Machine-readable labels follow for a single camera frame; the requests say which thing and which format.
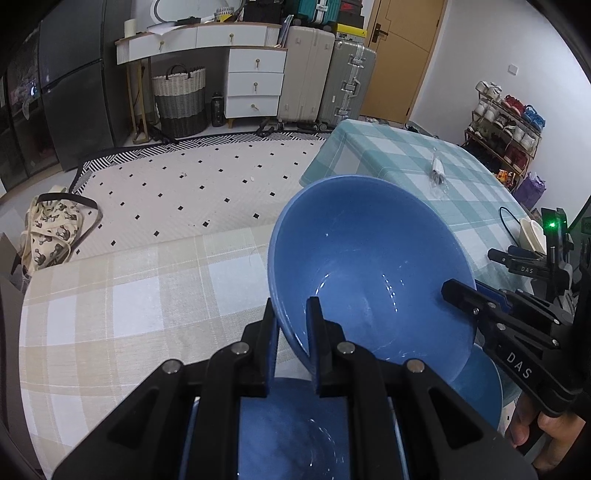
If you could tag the black case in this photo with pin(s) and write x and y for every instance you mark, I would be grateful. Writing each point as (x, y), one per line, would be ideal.
(352, 11)

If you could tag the person's right hand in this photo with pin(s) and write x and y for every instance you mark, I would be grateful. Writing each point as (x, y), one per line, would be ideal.
(561, 438)

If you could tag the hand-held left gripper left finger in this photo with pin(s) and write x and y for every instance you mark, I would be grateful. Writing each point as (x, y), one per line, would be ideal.
(272, 355)

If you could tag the clear plastic packet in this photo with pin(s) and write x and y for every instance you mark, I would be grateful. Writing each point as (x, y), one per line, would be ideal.
(437, 173)

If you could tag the woven laundry basket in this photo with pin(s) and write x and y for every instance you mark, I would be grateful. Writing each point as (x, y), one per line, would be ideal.
(180, 101)

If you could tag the black bag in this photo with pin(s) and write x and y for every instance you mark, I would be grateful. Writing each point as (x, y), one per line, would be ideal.
(261, 11)

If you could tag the orange snack packet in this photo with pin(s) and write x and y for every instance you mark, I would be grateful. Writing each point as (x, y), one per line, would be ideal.
(505, 176)

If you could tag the cream paper roll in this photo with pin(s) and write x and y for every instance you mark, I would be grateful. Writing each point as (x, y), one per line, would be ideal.
(129, 27)

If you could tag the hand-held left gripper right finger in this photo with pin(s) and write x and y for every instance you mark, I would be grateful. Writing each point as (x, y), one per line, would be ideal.
(313, 350)

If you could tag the beige suitcase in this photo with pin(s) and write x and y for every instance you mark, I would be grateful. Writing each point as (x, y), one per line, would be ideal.
(302, 74)

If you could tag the black refrigerator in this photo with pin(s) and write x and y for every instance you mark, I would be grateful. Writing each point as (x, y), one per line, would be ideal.
(78, 92)

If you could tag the blue bowl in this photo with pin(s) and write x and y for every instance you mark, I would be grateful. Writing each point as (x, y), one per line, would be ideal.
(369, 240)
(295, 429)

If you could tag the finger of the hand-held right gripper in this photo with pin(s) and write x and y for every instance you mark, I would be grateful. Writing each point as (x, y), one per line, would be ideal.
(501, 295)
(461, 293)

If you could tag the yellow box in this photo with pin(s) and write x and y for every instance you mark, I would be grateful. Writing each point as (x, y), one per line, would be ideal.
(352, 31)

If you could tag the dark water bottle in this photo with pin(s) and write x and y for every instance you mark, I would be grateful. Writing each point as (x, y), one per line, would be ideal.
(218, 110)

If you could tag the purple bag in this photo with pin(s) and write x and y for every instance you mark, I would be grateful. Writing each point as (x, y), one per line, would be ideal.
(528, 189)

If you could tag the white desk with drawers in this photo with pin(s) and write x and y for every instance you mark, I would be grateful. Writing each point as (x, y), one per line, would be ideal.
(254, 83)

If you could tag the printed tote bag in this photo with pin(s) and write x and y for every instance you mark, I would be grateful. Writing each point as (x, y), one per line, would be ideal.
(51, 230)

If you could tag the wooden door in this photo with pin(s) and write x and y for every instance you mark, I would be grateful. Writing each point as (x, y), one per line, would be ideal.
(406, 60)

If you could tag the teal suitcase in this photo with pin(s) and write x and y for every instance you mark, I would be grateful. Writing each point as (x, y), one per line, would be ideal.
(314, 9)

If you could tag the cream round object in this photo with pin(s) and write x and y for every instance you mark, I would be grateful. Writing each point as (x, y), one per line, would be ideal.
(531, 235)

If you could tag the silver suitcase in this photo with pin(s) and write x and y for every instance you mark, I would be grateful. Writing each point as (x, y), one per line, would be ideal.
(344, 78)

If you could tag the beige plaid tablecloth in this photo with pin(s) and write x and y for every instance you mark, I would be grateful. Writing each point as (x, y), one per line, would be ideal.
(115, 323)

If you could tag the oval mirror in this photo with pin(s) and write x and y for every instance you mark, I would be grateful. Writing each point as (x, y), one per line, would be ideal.
(159, 14)

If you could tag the shoe rack with shoes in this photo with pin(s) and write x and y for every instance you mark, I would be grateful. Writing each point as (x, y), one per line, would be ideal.
(508, 124)

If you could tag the teal plaid tablecloth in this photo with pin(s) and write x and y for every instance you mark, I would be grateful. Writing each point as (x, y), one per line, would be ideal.
(406, 157)

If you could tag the white diamond pattern rug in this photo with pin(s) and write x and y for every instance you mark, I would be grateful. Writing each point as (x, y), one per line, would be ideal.
(184, 184)

